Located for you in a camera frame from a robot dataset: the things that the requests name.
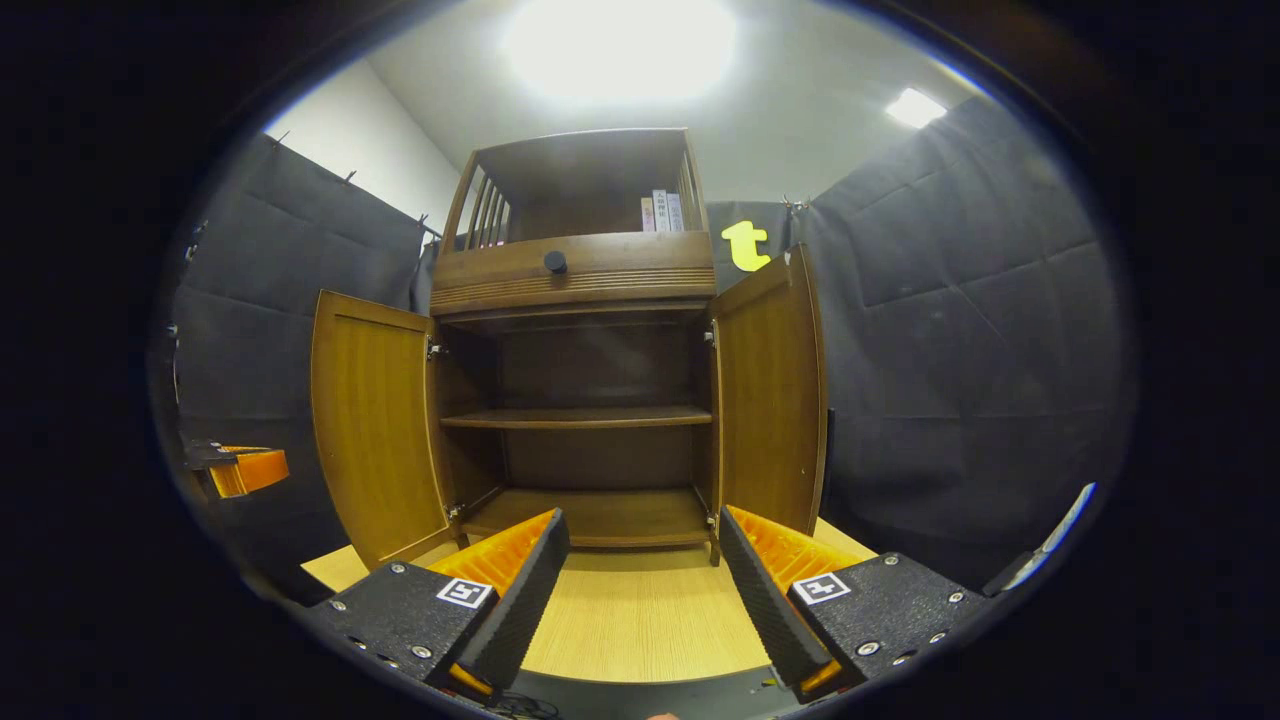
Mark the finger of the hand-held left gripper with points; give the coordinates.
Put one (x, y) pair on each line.
(255, 470)

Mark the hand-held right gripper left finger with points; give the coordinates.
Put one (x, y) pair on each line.
(525, 610)

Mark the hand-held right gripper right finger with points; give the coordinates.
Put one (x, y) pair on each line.
(765, 610)

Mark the wooden cabinet door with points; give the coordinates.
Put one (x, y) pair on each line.
(770, 400)
(375, 420)

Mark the wooden double-door shoe cabinet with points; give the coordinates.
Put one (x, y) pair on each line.
(590, 160)

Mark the wooden inner cabinet shelf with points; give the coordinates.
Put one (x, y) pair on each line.
(580, 418)

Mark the wooden cabinet drawer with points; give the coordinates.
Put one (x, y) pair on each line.
(640, 265)

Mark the round black drawer knob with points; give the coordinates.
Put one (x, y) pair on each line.
(555, 262)

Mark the black backdrop cloth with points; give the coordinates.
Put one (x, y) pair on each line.
(980, 300)

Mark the tan-spined book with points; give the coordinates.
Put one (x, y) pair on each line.
(647, 215)

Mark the small ceiling light panel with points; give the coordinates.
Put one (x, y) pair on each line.
(916, 108)

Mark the large ceiling light panel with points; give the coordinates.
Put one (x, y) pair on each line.
(620, 45)

